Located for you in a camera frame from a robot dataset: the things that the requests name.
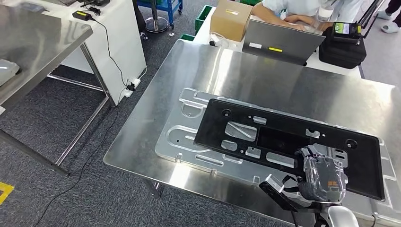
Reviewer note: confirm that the clear plastic cup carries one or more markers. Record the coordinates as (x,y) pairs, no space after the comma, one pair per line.
(325,13)

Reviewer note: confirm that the black bag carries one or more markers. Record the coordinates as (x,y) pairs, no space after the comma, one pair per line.
(341,53)

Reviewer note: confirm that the steel side table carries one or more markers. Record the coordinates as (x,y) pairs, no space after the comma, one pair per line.
(37,40)

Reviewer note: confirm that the stamped metal panel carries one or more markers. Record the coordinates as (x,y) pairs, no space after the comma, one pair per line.
(7,72)
(188,156)

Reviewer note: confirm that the chrome stanchion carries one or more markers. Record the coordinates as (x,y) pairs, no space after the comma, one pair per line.
(156,25)

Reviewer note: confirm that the yellow floor tape outline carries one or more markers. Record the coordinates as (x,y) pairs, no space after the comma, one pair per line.
(5,191)

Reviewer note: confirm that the person's forearm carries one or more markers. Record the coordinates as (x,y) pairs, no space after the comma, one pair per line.
(269,15)

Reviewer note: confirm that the grey laptop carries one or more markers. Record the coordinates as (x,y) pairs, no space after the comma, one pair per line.
(282,40)

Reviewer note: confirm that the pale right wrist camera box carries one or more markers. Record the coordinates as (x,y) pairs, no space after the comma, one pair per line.
(275,191)

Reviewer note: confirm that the person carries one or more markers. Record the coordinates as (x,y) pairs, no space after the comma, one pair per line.
(390,27)
(297,6)

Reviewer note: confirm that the black device with screen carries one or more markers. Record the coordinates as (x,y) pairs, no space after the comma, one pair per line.
(346,28)

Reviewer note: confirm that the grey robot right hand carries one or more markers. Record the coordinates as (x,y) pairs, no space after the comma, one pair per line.
(322,178)

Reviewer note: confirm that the white cabinet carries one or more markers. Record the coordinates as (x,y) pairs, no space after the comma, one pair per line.
(125,47)

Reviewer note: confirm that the blue wheeled shelf rack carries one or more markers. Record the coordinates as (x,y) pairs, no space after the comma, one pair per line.
(144,3)

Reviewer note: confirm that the cardboard box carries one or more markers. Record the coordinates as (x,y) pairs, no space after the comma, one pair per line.
(230,23)

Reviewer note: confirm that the person's hand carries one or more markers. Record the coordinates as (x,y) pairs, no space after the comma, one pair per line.
(297,22)

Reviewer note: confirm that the green plastic crate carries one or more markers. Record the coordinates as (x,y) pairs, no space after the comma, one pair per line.
(202,20)

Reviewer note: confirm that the white desk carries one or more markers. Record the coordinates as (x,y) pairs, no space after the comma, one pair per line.
(338,72)

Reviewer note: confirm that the white power strip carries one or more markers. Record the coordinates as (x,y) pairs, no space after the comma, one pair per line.
(133,86)

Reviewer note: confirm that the black adapter with yellow label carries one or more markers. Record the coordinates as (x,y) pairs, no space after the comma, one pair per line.
(82,15)

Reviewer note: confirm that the steel workbench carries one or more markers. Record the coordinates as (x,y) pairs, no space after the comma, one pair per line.
(282,81)

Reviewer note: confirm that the white charger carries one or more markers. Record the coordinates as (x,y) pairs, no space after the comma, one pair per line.
(216,40)

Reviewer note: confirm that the black plastic frame part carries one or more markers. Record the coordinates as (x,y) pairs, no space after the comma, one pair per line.
(282,141)

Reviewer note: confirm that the black tripod legs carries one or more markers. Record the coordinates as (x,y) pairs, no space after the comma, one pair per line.
(371,14)

